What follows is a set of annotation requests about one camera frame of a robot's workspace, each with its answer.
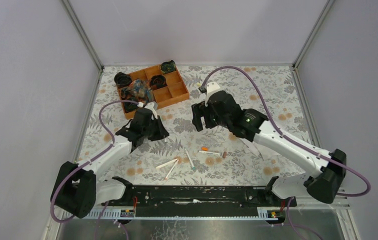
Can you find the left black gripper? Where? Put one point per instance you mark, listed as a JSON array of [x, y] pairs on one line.
[[157, 129]]

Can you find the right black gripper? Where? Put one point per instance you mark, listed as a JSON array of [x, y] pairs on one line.
[[203, 114]]

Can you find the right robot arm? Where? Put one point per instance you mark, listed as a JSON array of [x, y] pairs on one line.
[[322, 177]]

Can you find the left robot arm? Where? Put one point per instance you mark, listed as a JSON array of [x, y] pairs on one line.
[[78, 187]]

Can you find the white pen with label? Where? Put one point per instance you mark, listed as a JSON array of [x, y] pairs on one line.
[[210, 152]]

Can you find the white pen orange tip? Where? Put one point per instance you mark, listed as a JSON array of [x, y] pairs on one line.
[[171, 169]]

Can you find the white pen teal tip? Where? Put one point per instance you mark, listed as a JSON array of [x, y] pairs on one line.
[[190, 160]]

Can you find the black roll bottom tray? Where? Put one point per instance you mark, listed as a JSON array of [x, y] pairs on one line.
[[131, 104]]

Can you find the colourful crumpled wrapper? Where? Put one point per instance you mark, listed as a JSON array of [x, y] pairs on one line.
[[138, 90]]

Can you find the orange wooden divided tray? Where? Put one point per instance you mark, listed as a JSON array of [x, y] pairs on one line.
[[175, 91]]

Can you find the black roll middle tray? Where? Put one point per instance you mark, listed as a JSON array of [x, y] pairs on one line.
[[157, 82]]

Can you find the black roll top tray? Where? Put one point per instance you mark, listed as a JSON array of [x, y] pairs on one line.
[[168, 67]]

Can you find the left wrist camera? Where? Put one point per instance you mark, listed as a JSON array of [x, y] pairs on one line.
[[152, 106]]

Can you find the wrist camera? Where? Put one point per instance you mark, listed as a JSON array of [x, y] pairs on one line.
[[152, 106], [211, 88]]

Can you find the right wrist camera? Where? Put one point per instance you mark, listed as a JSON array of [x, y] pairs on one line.
[[211, 88]]

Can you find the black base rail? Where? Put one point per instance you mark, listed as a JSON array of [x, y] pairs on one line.
[[203, 201]]

